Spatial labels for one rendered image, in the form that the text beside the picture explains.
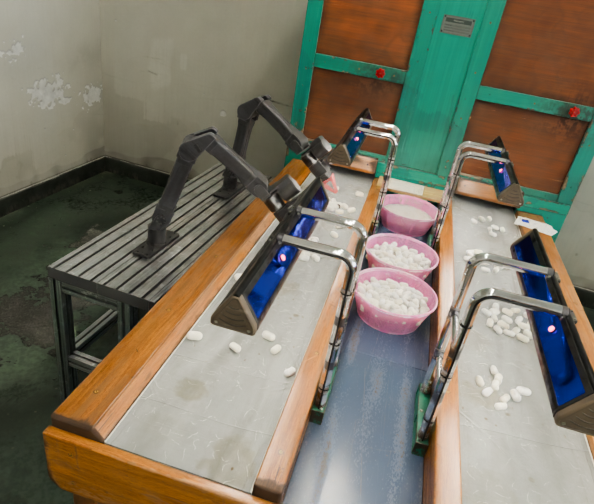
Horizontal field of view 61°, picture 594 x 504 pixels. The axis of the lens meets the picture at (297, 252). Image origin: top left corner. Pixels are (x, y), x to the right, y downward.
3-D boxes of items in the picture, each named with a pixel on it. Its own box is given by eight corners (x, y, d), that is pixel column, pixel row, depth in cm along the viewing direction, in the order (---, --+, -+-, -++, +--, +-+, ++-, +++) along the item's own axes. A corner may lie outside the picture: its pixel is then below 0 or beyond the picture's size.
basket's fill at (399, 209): (376, 228, 214) (379, 216, 211) (382, 209, 233) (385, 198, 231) (428, 241, 211) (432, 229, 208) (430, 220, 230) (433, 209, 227)
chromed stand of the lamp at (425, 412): (410, 454, 113) (473, 289, 92) (415, 393, 131) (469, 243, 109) (496, 481, 110) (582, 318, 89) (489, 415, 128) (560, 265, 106)
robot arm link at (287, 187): (300, 185, 173) (278, 159, 169) (301, 195, 166) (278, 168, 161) (275, 204, 177) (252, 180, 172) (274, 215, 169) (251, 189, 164)
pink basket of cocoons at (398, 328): (339, 326, 151) (346, 300, 146) (353, 283, 174) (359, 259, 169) (428, 351, 147) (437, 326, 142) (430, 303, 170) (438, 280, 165)
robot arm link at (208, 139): (272, 180, 172) (203, 116, 161) (271, 190, 164) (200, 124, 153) (247, 203, 176) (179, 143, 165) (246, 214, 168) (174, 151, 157)
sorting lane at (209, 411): (103, 450, 97) (103, 442, 96) (314, 171, 254) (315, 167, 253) (249, 500, 93) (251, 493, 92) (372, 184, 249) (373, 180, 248)
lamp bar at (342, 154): (326, 162, 168) (330, 141, 165) (355, 122, 222) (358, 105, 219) (349, 167, 167) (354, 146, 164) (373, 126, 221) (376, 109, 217)
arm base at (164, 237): (180, 216, 182) (163, 211, 183) (149, 238, 164) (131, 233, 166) (180, 236, 185) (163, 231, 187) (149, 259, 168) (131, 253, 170)
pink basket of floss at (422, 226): (398, 243, 206) (404, 222, 202) (362, 215, 226) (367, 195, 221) (446, 237, 219) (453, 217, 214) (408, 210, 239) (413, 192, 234)
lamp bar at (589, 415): (553, 426, 76) (573, 391, 72) (508, 248, 130) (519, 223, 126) (609, 443, 75) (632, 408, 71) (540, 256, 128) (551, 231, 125)
